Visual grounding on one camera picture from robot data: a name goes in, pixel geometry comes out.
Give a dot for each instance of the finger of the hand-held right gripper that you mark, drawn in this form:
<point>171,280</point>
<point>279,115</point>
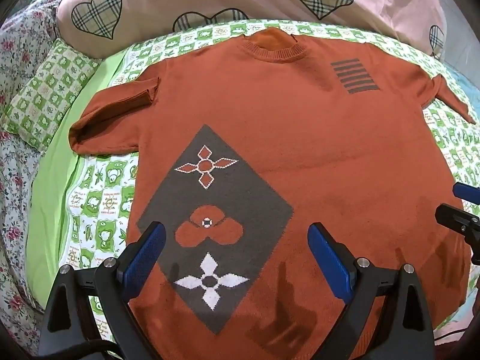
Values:
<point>467,190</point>
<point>455,217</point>

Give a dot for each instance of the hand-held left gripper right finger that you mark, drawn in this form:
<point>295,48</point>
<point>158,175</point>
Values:
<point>327,255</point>

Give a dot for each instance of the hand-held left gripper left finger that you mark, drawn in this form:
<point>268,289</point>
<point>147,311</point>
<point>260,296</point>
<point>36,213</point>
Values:
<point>148,249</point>

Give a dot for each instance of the orange knit sweater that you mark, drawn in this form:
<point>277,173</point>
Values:
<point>307,138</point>

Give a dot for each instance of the green checkered bedsheet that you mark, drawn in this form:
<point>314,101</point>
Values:
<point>101,202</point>

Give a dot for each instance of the floral bed cover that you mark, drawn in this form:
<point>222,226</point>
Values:
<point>18,202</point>

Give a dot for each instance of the green checkered pillow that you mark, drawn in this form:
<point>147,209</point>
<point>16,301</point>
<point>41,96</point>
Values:
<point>48,93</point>

